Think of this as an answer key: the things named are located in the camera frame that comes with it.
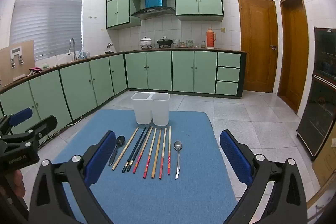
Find wooden door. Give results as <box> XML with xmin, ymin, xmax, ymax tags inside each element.
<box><xmin>238</xmin><ymin>0</ymin><xmax>279</xmax><ymax>93</ymax></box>
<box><xmin>278</xmin><ymin>0</ymin><xmax>310</xmax><ymax>114</ymax></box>

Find person's left hand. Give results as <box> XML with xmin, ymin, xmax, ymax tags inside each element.
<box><xmin>5</xmin><ymin>169</ymin><xmax>26</xmax><ymax>203</ymax></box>

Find plain light wooden chopstick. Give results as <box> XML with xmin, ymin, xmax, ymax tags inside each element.
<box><xmin>112</xmin><ymin>127</ymin><xmax>139</xmax><ymax>171</ymax></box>

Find range hood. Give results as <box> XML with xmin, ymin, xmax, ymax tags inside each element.
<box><xmin>131</xmin><ymin>6</ymin><xmax>175</xmax><ymax>20</ymax></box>

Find white double utensil holder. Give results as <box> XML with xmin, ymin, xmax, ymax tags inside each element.
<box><xmin>131</xmin><ymin>92</ymin><xmax>171</xmax><ymax>126</ymax></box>

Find grey window blind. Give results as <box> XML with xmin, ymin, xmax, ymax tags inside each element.
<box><xmin>10</xmin><ymin>0</ymin><xmax>86</xmax><ymax>62</ymax></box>

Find wooden board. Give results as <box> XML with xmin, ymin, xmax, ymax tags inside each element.
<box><xmin>0</xmin><ymin>40</ymin><xmax>35</xmax><ymax>86</ymax></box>

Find plain yellowish wooden chopstick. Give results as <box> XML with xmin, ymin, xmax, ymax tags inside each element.
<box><xmin>151</xmin><ymin>129</ymin><xmax>162</xmax><ymax>178</ymax></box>

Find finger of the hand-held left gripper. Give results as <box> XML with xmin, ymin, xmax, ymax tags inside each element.
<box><xmin>0</xmin><ymin>108</ymin><xmax>33</xmax><ymax>138</ymax></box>
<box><xmin>25</xmin><ymin>115</ymin><xmax>58</xmax><ymax>138</ymax></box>

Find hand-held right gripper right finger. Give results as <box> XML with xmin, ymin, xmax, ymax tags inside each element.
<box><xmin>220</xmin><ymin>130</ymin><xmax>309</xmax><ymax>224</ymax></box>

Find metal spoon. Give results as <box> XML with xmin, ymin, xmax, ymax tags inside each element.
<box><xmin>173</xmin><ymin>140</ymin><xmax>183</xmax><ymax>180</ymax></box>

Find blue table mat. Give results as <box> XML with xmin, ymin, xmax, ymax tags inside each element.
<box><xmin>51</xmin><ymin>109</ymin><xmax>238</xmax><ymax>224</ymax></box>

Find green base cabinets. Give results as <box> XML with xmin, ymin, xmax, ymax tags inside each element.
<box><xmin>0</xmin><ymin>50</ymin><xmax>247</xmax><ymax>135</ymax></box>

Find orange thermos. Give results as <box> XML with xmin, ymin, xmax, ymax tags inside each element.
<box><xmin>206</xmin><ymin>28</ymin><xmax>216</xmax><ymax>49</ymax></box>

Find cardboard box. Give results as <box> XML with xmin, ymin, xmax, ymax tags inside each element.
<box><xmin>312</xmin><ymin>132</ymin><xmax>336</xmax><ymax>188</ymax></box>

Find black wok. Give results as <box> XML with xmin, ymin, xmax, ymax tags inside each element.
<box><xmin>157</xmin><ymin>36</ymin><xmax>174</xmax><ymax>48</ymax></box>

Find white cooking pot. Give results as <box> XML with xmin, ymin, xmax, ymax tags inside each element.
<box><xmin>140</xmin><ymin>36</ymin><xmax>153</xmax><ymax>50</ymax></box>

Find metal faucet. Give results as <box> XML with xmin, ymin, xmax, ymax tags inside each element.
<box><xmin>69</xmin><ymin>38</ymin><xmax>78</xmax><ymax>60</ymax></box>

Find black spoon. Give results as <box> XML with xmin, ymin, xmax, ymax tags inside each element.
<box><xmin>108</xmin><ymin>135</ymin><xmax>126</xmax><ymax>167</ymax></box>

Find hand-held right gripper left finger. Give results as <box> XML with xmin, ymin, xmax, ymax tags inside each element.
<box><xmin>28</xmin><ymin>130</ymin><xmax>117</xmax><ymax>224</ymax></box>

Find black glass-front cabinet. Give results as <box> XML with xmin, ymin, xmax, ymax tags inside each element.
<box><xmin>296</xmin><ymin>27</ymin><xmax>336</xmax><ymax>161</ymax></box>

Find white clip holder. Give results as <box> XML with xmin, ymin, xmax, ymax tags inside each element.
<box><xmin>10</xmin><ymin>48</ymin><xmax>24</xmax><ymax>68</ymax></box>

